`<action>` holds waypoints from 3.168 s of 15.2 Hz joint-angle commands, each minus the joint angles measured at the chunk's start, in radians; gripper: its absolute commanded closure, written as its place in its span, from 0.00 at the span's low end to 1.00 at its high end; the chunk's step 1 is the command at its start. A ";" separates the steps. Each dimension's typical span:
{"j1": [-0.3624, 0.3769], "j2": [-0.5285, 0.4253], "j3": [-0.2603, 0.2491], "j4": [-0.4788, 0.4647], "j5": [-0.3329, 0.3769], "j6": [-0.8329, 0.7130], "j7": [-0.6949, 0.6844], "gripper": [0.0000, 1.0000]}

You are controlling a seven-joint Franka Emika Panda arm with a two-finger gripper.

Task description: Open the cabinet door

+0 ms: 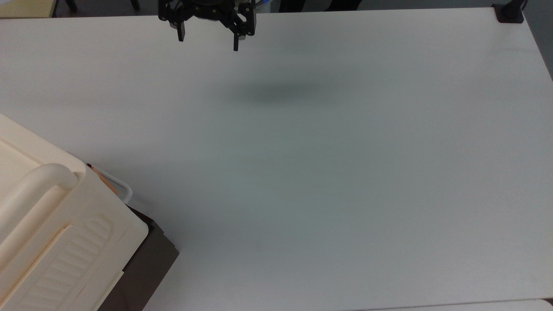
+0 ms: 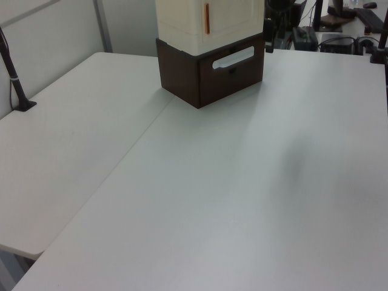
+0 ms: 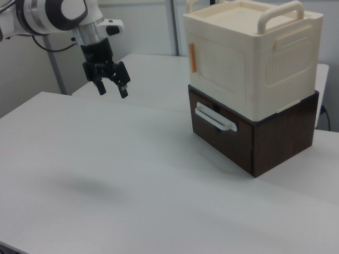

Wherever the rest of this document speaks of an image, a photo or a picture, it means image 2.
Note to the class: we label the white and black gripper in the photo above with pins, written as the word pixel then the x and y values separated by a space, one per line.
pixel 280 16

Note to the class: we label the cream cabinet door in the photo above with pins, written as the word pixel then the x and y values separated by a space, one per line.
pixel 233 15

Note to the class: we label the cream plastic cabinet body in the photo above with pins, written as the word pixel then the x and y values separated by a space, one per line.
pixel 179 27

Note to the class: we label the black laptop screen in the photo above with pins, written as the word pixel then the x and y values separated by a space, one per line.
pixel 295 13

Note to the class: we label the black electronics box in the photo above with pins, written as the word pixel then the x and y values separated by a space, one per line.
pixel 305 38

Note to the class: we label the black monitor stand pole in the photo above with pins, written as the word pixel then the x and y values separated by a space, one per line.
pixel 317 13

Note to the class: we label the low black device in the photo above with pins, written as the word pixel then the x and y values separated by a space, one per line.
pixel 336 45

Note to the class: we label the brown wooden base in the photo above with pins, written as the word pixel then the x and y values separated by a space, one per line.
pixel 338 16

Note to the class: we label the black keyboard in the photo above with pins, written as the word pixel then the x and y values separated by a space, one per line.
pixel 369 19

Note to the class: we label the dark computer mouse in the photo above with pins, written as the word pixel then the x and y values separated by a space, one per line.
pixel 369 5

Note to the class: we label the dark brown drawer box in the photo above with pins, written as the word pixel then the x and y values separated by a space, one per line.
pixel 179 72

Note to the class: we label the black clamp camera stand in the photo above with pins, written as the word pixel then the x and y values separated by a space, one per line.
pixel 380 50

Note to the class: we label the black camera stand pole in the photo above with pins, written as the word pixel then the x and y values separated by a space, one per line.
pixel 15 82

